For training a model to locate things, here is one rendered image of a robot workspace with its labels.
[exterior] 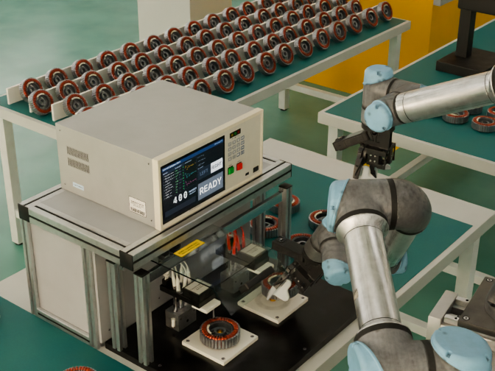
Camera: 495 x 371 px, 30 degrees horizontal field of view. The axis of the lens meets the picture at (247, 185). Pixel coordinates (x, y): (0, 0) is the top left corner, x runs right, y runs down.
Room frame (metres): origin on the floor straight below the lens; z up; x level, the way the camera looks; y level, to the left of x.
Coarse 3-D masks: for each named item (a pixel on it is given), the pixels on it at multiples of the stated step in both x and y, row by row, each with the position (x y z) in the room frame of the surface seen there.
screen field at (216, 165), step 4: (216, 160) 2.27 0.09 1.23; (220, 160) 2.28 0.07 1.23; (212, 164) 2.25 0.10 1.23; (216, 164) 2.27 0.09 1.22; (220, 164) 2.28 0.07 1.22; (204, 168) 2.23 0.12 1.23; (208, 168) 2.24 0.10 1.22; (212, 168) 2.25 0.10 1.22; (216, 168) 2.27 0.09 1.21; (220, 168) 2.28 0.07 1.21; (200, 172) 2.21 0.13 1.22; (204, 172) 2.23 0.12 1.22; (208, 172) 2.24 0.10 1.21; (200, 176) 2.21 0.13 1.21; (204, 176) 2.23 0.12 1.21
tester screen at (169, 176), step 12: (216, 144) 2.27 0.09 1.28; (192, 156) 2.19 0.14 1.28; (204, 156) 2.23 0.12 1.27; (216, 156) 2.27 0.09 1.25; (168, 168) 2.12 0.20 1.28; (180, 168) 2.15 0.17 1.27; (192, 168) 2.19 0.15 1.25; (168, 180) 2.12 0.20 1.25; (180, 180) 2.15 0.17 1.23; (192, 180) 2.19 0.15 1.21; (204, 180) 2.23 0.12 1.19; (168, 192) 2.11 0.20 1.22; (180, 192) 2.15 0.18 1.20; (192, 192) 2.19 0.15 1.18; (216, 192) 2.26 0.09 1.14; (168, 204) 2.11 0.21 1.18; (192, 204) 2.19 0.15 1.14; (168, 216) 2.11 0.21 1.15
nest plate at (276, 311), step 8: (296, 296) 2.28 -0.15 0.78; (304, 296) 2.28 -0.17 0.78; (248, 304) 2.24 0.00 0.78; (256, 304) 2.24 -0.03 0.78; (264, 304) 2.24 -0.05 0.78; (272, 304) 2.24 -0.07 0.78; (280, 304) 2.24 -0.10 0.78; (288, 304) 2.24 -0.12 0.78; (296, 304) 2.24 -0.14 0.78; (256, 312) 2.21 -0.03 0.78; (264, 312) 2.20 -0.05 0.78; (272, 312) 2.20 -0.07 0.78; (280, 312) 2.20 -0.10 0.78; (288, 312) 2.20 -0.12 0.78; (272, 320) 2.17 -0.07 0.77; (280, 320) 2.17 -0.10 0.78
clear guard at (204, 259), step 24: (192, 240) 2.13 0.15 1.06; (216, 240) 2.13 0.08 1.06; (240, 240) 2.13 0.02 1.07; (168, 264) 2.00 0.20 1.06; (192, 264) 2.01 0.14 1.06; (216, 264) 2.01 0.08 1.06; (240, 264) 2.01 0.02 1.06; (264, 264) 2.03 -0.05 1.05; (216, 288) 1.90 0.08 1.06; (264, 288) 1.98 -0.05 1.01
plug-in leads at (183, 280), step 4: (168, 272) 2.17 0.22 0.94; (172, 272) 2.15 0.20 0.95; (168, 276) 2.17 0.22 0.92; (172, 276) 2.15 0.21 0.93; (176, 276) 2.13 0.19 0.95; (180, 276) 2.17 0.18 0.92; (164, 280) 2.16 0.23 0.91; (168, 280) 2.16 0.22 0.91; (172, 280) 2.15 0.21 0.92; (176, 280) 2.13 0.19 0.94; (180, 280) 2.17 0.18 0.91; (184, 280) 2.14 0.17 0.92; (188, 280) 2.16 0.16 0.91; (164, 284) 2.16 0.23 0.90; (168, 284) 2.16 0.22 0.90; (172, 284) 2.15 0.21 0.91; (176, 284) 2.13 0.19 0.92; (184, 284) 2.14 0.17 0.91
